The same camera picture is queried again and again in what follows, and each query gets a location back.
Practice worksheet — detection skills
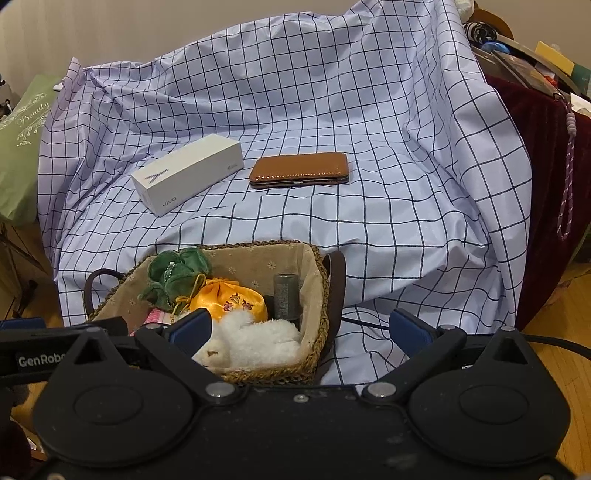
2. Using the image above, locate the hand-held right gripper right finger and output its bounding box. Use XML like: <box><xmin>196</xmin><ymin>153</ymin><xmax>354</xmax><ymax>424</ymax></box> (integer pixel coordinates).
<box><xmin>361</xmin><ymin>308</ymin><xmax>542</xmax><ymax>407</ymax></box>

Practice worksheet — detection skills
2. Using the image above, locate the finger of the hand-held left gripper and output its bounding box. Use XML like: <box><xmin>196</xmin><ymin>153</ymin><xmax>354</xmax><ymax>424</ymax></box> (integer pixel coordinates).
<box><xmin>0</xmin><ymin>317</ymin><xmax>47</xmax><ymax>330</ymax></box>

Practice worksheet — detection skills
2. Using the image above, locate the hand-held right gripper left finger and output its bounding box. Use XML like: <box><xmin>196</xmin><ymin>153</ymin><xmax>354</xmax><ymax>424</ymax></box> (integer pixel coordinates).
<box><xmin>65</xmin><ymin>308</ymin><xmax>242</xmax><ymax>407</ymax></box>

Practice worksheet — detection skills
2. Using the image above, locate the yellow satin drawstring pouch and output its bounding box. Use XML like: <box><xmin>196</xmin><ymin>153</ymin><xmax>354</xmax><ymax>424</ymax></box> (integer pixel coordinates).
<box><xmin>173</xmin><ymin>277</ymin><xmax>269</xmax><ymax>324</ymax></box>

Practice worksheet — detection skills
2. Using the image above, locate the green plush toy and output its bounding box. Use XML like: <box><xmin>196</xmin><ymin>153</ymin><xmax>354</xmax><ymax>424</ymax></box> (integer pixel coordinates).
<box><xmin>141</xmin><ymin>248</ymin><xmax>212</xmax><ymax>310</ymax></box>

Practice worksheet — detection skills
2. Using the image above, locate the white fluffy plush toy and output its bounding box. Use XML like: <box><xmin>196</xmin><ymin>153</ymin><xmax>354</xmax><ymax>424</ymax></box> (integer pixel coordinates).
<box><xmin>217</xmin><ymin>308</ymin><xmax>303</xmax><ymax>370</ymax></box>

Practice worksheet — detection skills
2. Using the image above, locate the woven basket with beige lining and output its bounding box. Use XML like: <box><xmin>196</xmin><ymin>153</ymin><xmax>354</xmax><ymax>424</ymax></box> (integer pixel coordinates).
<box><xmin>84</xmin><ymin>241</ymin><xmax>347</xmax><ymax>386</ymax></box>

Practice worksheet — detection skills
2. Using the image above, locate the clear bottle with black cap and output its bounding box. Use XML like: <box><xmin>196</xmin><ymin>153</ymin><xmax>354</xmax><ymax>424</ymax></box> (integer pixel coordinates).
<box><xmin>273</xmin><ymin>273</ymin><xmax>303</xmax><ymax>320</ymax></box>

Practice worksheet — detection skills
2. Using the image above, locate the white checked bed sheet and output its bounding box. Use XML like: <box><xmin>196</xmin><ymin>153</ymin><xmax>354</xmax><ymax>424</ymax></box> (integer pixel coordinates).
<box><xmin>38</xmin><ymin>0</ymin><xmax>532</xmax><ymax>386</ymax></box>

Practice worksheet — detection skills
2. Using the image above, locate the long white cardboard box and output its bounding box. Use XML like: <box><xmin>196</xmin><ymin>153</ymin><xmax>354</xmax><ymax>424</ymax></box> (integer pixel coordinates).
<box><xmin>131</xmin><ymin>135</ymin><xmax>245</xmax><ymax>217</ymax></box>

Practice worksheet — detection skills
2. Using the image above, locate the green paper bag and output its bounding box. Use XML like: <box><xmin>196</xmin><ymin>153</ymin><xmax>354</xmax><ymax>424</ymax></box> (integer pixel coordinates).
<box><xmin>0</xmin><ymin>76</ymin><xmax>63</xmax><ymax>227</ymax></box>

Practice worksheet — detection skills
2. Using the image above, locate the brown leather wallet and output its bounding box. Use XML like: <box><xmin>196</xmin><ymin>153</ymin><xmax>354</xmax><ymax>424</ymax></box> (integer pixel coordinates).
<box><xmin>249</xmin><ymin>152</ymin><xmax>349</xmax><ymax>189</ymax></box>

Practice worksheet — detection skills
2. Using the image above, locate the dark red velvet cloth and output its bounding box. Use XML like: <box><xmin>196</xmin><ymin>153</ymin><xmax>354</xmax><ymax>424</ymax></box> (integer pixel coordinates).
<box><xmin>485</xmin><ymin>76</ymin><xmax>591</xmax><ymax>330</ymax></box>

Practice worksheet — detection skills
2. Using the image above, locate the grey appliance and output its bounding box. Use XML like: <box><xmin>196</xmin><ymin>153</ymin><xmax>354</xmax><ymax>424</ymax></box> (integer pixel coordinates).
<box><xmin>0</xmin><ymin>71</ymin><xmax>12</xmax><ymax>121</ymax></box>

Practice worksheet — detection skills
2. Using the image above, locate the green book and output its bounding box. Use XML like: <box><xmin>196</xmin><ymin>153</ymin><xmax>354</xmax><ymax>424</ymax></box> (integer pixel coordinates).
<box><xmin>570</xmin><ymin>62</ymin><xmax>591</xmax><ymax>93</ymax></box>

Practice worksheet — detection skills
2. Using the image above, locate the black and white patterned item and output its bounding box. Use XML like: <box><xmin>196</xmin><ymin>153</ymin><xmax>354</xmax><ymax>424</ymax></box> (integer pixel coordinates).
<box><xmin>464</xmin><ymin>21</ymin><xmax>497</xmax><ymax>44</ymax></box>

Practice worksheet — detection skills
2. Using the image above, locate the yellow flat box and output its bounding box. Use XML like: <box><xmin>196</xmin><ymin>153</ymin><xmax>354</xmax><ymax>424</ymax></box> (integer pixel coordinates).
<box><xmin>536</xmin><ymin>41</ymin><xmax>573</xmax><ymax>72</ymax></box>

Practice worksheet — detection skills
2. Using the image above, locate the curved wooden chair back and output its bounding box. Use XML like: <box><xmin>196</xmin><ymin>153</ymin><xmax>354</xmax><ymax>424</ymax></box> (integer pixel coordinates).
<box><xmin>471</xmin><ymin>4</ymin><xmax>513</xmax><ymax>40</ymax></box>

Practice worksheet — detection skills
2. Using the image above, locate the black cable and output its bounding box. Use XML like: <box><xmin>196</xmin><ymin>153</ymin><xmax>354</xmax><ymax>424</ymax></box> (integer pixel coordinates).
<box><xmin>526</xmin><ymin>335</ymin><xmax>591</xmax><ymax>356</ymax></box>

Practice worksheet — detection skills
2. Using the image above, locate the purple beaded lanyard cord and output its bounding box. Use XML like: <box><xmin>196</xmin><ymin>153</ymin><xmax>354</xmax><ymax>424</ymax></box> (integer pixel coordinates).
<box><xmin>556</xmin><ymin>95</ymin><xmax>578</xmax><ymax>240</ymax></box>

